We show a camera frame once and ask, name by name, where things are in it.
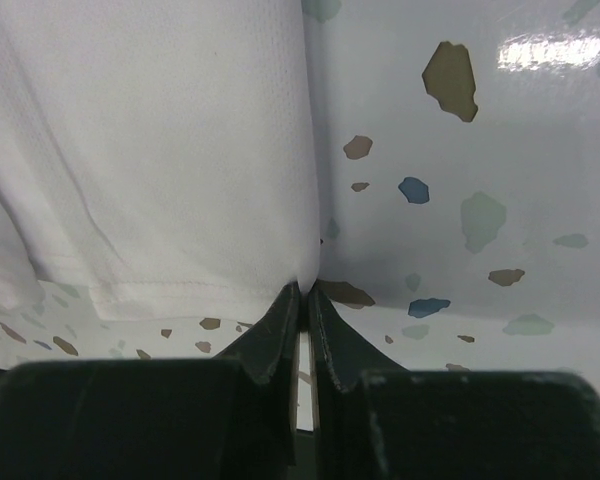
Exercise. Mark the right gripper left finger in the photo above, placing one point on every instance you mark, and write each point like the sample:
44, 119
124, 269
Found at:
228, 417

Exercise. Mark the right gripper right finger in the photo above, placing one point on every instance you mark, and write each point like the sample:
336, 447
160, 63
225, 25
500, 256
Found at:
374, 419

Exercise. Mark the white t shirt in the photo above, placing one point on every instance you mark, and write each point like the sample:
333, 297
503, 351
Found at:
158, 153

